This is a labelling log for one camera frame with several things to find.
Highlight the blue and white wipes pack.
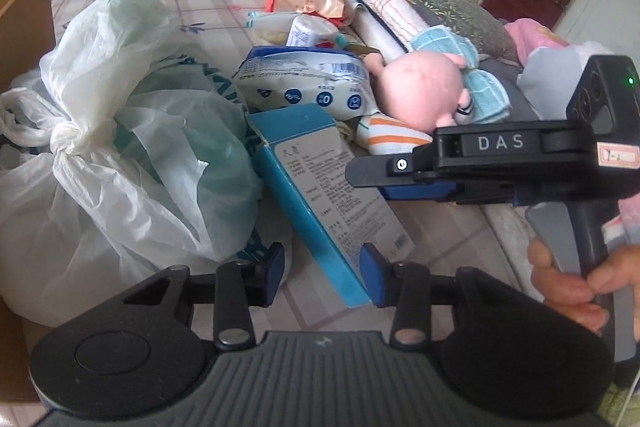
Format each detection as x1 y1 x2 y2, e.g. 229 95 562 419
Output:
232 46 381 114

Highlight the pink cloth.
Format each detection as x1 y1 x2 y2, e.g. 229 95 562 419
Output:
502 18 571 65

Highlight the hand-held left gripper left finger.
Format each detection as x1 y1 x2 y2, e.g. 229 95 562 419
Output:
107 242 287 353

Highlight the white knotted plastic bag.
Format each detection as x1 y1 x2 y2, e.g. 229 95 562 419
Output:
39 0 261 258

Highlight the small white blue packet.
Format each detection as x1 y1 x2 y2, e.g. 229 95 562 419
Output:
286 14 351 50

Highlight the dark grey cloth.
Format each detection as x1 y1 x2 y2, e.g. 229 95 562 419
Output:
477 57 540 128

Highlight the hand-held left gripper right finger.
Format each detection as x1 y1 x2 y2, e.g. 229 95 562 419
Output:
360 243 538 353

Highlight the printed cardboard box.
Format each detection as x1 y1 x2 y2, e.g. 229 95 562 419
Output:
0 0 57 403

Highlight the blue carton with text panel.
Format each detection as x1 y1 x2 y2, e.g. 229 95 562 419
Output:
247 103 416 308

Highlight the person's right hand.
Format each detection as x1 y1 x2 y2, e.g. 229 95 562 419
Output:
528 240 640 333

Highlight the teal checked towel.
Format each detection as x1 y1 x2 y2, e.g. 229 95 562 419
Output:
410 26 512 126

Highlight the orange striped sock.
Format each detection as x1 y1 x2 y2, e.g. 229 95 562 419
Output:
356 114 433 156

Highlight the translucent white plastic bag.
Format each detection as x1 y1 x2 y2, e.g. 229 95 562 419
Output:
0 87 288 329

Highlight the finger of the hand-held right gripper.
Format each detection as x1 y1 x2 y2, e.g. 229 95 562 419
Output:
345 153 436 188
382 180 456 203

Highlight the pale blue cloth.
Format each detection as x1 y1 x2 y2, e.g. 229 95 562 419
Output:
517 41 616 118

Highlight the grey floral pillow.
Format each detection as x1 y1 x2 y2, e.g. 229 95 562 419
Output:
382 0 523 68

